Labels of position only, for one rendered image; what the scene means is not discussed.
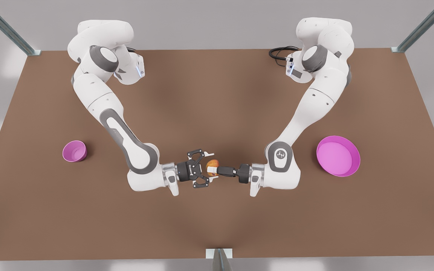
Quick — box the purple round plate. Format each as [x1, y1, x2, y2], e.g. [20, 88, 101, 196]
[316, 135, 361, 178]

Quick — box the small purple bowl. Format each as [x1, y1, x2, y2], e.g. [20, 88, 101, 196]
[62, 140, 88, 163]

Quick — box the silver frame post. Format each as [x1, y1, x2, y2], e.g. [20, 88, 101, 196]
[391, 0, 434, 53]
[205, 248, 234, 271]
[0, 0, 41, 56]

